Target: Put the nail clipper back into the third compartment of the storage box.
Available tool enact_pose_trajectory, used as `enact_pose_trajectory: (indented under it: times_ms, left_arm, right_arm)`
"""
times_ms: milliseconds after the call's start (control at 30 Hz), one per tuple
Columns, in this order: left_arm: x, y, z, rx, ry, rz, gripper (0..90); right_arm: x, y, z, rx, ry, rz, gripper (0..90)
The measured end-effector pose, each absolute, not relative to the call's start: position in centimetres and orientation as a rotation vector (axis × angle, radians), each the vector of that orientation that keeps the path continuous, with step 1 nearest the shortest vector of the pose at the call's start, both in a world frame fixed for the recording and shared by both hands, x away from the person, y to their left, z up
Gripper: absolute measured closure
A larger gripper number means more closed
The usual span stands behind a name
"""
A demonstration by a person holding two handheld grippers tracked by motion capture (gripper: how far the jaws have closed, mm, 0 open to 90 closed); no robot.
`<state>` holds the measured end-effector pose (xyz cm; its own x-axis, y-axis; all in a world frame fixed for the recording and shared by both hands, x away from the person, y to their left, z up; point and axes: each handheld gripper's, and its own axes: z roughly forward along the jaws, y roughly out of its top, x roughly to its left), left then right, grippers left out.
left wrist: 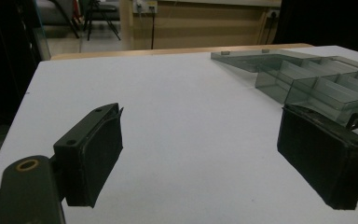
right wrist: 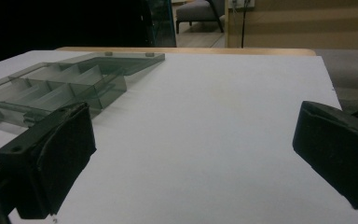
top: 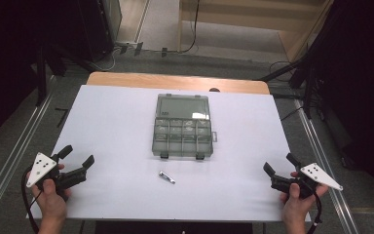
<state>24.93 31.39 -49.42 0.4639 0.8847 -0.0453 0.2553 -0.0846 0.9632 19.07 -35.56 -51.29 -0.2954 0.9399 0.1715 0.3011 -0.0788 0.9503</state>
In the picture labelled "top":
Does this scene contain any black curtain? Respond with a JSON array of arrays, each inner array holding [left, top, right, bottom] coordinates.
[[0, 0, 86, 151], [300, 0, 374, 209]]

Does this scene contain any person's left hand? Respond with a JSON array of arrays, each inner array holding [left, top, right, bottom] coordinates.
[[25, 163, 73, 225]]

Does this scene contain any thin black floor cable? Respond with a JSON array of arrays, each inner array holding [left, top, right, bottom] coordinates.
[[280, 105, 305, 122]]

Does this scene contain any white table cover sheet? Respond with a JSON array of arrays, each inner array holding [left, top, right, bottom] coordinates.
[[28, 84, 312, 223]]

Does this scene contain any black hanging cable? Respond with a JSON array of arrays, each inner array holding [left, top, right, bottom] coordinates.
[[165, 0, 201, 55]]

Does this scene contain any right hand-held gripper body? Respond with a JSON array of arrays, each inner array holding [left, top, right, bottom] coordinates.
[[270, 162, 344, 200]]

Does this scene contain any small silver metal piece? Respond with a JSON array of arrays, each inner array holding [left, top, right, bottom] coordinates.
[[158, 171, 176, 185]]

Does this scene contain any black metal stand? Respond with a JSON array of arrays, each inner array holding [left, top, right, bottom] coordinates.
[[28, 42, 94, 107]]

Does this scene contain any beige wooden shelf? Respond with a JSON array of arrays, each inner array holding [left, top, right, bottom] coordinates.
[[177, 0, 335, 63]]

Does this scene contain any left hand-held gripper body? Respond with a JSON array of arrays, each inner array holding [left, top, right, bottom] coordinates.
[[25, 151, 88, 193]]

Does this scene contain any black cabinet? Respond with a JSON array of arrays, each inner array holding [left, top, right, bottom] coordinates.
[[67, 0, 123, 62]]

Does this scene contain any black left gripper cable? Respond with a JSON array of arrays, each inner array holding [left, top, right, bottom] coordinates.
[[20, 166, 43, 234]]

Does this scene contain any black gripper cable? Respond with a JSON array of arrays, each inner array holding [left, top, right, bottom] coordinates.
[[20, 166, 43, 234], [296, 177, 323, 234]]

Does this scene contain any black floor bar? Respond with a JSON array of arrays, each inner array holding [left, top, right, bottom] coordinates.
[[54, 107, 70, 129]]

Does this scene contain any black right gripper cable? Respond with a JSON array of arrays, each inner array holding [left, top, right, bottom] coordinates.
[[296, 177, 323, 234]]

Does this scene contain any grey transparent compartment box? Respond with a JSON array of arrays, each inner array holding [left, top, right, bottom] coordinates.
[[151, 93, 219, 161]]

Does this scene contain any white floor cable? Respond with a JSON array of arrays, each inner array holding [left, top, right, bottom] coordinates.
[[91, 47, 122, 72]]

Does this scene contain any person's right hand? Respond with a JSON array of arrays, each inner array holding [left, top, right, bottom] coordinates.
[[279, 171, 329, 225]]

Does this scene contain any metal floor rail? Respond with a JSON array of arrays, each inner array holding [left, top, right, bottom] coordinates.
[[0, 75, 58, 222], [292, 97, 362, 234]]

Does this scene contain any black tripod stand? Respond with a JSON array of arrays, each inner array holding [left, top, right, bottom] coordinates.
[[254, 32, 325, 121]]

